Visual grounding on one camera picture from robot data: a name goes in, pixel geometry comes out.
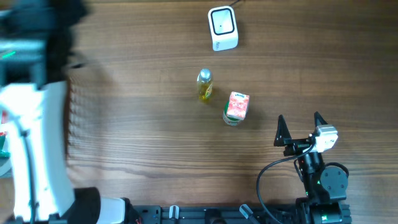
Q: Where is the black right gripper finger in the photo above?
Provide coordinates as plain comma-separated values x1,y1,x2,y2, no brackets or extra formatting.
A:
314,111,328,127
274,114,292,147

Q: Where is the green lidded white jar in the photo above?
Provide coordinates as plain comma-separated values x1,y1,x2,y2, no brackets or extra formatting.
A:
223,101,242,126

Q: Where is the pink tissue box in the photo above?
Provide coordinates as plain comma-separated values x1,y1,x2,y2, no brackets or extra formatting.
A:
226,91,250,121

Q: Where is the yellow drink bottle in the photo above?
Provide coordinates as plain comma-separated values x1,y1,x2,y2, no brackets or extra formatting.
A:
197,68,213,101

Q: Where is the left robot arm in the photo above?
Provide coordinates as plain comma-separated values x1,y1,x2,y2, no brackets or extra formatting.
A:
1,0,132,223

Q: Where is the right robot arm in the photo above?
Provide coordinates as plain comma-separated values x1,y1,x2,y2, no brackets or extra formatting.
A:
274,112,352,224

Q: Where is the white barcode scanner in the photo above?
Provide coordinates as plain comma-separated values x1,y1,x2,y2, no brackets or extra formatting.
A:
208,6,239,52

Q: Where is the black mounting rail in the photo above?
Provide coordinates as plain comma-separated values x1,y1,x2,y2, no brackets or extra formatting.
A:
124,204,303,224

